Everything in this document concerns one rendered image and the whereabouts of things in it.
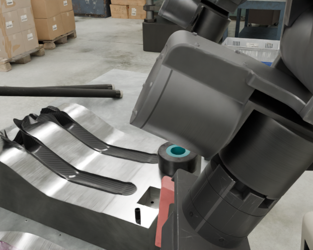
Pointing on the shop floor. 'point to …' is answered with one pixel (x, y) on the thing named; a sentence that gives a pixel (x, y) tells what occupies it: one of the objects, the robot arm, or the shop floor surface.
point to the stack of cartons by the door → (128, 9)
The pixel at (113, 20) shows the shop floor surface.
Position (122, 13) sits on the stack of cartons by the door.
